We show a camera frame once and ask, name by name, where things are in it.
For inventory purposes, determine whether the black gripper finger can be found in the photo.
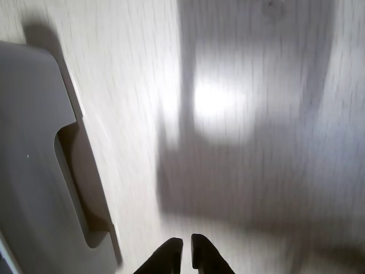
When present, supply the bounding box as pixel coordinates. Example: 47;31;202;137
133;237;184;274
190;233;236;274

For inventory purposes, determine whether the grey plastic drawer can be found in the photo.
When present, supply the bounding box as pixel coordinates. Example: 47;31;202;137
0;39;124;274

